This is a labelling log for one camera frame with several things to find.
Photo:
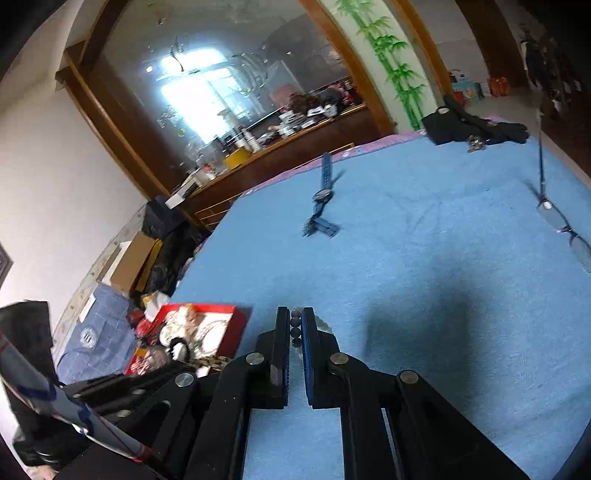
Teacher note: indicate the red shallow box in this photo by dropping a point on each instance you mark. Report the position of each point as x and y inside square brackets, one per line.
[238, 318]

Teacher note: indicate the wood framed glass partition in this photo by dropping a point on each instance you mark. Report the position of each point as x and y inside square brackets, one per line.
[161, 46]

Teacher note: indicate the grey white paper bag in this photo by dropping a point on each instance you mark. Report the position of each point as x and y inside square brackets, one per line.
[154, 307]

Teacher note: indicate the metal keys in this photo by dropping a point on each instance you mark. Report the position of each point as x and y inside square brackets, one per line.
[476, 144]

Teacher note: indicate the blue blanket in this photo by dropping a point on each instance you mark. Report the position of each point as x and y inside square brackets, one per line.
[415, 230]

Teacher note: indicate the black frame eyeglasses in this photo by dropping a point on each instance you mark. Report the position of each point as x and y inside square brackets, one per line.
[547, 205]

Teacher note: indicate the blue printed box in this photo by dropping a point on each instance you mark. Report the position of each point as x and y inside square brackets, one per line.
[470, 91]

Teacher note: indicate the orange bag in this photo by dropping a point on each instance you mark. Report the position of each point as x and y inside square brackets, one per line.
[499, 86]

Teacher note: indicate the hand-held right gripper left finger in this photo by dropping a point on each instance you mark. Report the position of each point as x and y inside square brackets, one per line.
[282, 364]

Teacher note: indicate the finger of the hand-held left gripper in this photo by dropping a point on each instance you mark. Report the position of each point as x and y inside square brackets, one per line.
[120, 390]

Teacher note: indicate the wooden counter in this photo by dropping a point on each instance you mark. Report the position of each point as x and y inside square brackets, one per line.
[277, 157]

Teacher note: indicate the red plastic bag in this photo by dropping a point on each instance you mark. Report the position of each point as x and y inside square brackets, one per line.
[136, 325]

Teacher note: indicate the white cherry print scrunchie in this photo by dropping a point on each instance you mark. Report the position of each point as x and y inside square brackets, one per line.
[180, 323]

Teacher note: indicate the black hair claw clip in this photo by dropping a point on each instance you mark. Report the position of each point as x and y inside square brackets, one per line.
[180, 350]

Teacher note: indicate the hanging dark clothes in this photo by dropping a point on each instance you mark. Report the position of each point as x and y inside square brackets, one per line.
[535, 60]

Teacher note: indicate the black cloth bundle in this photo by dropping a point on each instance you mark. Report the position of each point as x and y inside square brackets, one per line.
[461, 122]

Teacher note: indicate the bamboo painted panel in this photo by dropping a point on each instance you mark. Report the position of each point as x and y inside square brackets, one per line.
[392, 60]

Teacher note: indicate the brown cardboard box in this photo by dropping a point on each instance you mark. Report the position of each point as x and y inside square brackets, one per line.
[131, 263]

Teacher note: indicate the white flat box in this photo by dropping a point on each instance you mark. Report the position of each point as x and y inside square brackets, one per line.
[178, 196]

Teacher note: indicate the blue wristwatch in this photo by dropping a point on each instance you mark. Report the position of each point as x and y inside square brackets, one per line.
[323, 194]

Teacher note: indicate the lilac cloth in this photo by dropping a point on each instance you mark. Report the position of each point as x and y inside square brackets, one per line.
[369, 146]

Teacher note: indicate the blue plaid cloth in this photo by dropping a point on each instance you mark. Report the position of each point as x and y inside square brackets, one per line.
[106, 323]

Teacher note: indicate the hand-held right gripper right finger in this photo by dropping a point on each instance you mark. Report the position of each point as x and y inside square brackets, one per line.
[310, 369]

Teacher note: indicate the assorted counter clutter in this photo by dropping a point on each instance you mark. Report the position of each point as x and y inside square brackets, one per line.
[304, 104]

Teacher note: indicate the dark navy bag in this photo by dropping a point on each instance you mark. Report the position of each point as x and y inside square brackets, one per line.
[154, 217]

